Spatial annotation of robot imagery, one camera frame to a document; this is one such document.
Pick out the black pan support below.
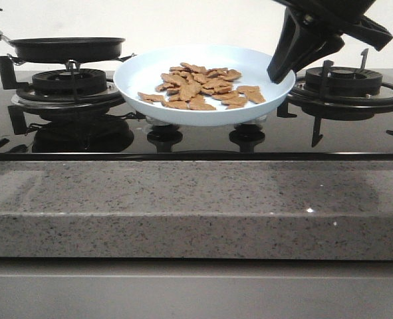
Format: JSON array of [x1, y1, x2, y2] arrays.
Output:
[[277, 60, 393, 153], [0, 54, 127, 112]]

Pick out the silver stove knob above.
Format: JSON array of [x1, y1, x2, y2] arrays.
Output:
[[233, 115, 267, 130], [146, 116, 180, 128]]

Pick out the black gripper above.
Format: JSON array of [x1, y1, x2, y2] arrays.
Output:
[[267, 0, 393, 83]]

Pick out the light blue plate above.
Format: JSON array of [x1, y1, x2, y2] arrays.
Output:
[[113, 45, 295, 126]]

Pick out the wire pan reducer ring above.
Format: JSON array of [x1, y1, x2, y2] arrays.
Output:
[[7, 53, 137, 72]]

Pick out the gas burner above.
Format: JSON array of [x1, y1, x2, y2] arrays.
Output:
[[10, 68, 126, 110], [289, 66, 393, 107]]

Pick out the left silver stove knob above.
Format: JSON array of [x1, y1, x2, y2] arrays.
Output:
[[146, 116, 180, 128]]

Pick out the black frying pan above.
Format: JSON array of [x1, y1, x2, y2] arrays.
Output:
[[0, 31, 125, 64]]

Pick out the black glass cooktop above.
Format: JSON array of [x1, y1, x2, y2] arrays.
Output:
[[0, 78, 393, 161]]

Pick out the right black pan support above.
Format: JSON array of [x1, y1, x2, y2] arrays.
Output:
[[277, 60, 393, 153]]

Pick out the brown meat pieces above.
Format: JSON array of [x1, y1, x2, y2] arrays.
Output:
[[138, 62, 266, 111]]

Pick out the grey cabinet front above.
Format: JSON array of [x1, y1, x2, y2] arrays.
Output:
[[0, 259, 393, 318]]

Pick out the left black pan support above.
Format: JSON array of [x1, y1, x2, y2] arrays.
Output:
[[0, 54, 127, 112]]

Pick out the right gas burner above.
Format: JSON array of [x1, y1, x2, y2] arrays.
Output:
[[289, 66, 393, 107]]

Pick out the left gas burner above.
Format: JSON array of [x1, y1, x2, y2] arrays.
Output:
[[10, 68, 126, 110]]

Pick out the right silver stove knob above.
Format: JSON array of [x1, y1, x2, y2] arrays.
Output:
[[233, 115, 267, 130]]

